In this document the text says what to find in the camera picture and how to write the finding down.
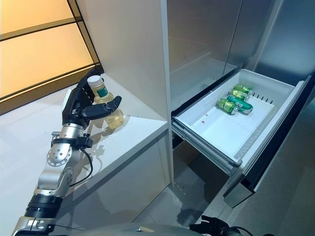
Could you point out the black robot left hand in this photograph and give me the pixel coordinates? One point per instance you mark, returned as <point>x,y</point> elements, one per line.
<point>73,108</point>

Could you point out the light green drink can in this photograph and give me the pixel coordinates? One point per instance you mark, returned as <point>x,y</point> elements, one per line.
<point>243,88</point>
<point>237,94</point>
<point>226,105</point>

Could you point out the steel fronted fridge drawer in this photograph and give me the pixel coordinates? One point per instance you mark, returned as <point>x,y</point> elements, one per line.
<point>236,194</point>

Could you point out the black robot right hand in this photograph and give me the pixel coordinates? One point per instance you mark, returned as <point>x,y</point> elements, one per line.
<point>211,227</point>

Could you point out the grey robot body and legs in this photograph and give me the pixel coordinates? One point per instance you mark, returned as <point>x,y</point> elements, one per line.
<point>137,231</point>

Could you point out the yellow drink bottle white cap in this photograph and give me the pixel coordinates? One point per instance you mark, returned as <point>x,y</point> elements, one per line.
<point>115,120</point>

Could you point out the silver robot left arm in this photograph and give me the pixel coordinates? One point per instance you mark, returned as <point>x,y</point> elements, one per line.
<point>59,153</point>

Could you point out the steel fridge door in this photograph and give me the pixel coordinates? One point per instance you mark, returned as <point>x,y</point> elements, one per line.
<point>251,29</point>

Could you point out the steel fridge body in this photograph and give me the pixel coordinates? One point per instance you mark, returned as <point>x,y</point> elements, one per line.
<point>189,152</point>

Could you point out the white tall cabinet panel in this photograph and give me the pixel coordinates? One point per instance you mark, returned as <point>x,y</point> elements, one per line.
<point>128,49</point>

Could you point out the white fridge drawer dark front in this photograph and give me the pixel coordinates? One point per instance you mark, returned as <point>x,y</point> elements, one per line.
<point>221,132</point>

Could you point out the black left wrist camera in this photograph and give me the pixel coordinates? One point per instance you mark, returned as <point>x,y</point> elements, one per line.
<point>85,141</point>

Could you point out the orange glass window dark frame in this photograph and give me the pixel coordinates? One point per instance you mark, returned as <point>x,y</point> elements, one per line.
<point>37,49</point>

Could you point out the dark green drink can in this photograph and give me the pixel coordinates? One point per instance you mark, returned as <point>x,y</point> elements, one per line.
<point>242,104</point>

